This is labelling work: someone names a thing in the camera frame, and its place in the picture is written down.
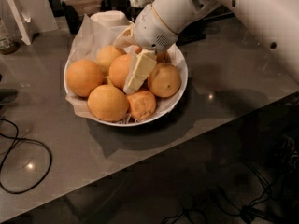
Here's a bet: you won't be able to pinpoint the orange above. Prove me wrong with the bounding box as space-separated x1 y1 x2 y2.
65 60 104 97
109 54 132 90
135 46 170 63
96 46 126 76
127 89 157 120
87 85 129 122
148 63 181 98

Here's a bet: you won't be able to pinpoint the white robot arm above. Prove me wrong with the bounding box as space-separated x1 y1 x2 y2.
114 0 299 79

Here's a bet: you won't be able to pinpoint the white bowl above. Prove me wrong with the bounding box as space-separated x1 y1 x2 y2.
64 25 190 128

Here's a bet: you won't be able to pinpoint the white paper liner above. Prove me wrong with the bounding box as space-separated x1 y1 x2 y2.
65 14 188 124

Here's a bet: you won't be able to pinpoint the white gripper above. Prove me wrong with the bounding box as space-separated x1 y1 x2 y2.
113 5 178 94

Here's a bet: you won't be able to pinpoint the black floor cables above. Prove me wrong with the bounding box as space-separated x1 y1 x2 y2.
160 133 299 224

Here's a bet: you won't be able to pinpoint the black cable on table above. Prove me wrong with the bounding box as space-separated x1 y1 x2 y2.
0 118 53 195

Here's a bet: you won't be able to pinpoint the glass jar left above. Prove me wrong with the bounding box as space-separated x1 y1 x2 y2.
0 19 18 55

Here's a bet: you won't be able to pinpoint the white upturned cup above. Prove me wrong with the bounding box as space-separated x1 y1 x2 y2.
91 10 132 27

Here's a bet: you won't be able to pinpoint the white sign stand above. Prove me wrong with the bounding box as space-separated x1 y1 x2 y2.
7 0 36 46

